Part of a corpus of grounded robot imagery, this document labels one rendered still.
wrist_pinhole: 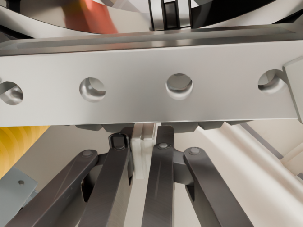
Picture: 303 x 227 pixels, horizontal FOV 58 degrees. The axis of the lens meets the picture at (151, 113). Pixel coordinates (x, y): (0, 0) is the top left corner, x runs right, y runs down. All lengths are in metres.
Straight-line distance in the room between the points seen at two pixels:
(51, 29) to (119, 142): 0.12
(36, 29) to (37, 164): 0.84
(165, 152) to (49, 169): 0.92
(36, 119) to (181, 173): 0.09
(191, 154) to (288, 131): 4.48
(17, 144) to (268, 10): 0.24
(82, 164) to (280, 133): 4.48
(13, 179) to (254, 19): 0.57
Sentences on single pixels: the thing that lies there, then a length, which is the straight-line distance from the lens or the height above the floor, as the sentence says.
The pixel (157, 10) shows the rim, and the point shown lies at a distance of 0.24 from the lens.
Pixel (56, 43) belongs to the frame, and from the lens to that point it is 0.19.
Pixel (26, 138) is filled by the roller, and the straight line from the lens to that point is 0.29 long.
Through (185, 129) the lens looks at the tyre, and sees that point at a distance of 0.24.
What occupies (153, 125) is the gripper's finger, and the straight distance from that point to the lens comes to 0.18.
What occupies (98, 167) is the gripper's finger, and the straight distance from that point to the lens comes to 0.16.
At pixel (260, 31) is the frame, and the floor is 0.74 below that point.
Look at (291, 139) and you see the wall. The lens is 4.72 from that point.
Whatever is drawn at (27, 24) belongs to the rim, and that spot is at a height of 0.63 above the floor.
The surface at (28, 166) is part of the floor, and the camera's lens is 1.02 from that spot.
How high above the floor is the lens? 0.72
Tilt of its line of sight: 21 degrees down
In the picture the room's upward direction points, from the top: 44 degrees clockwise
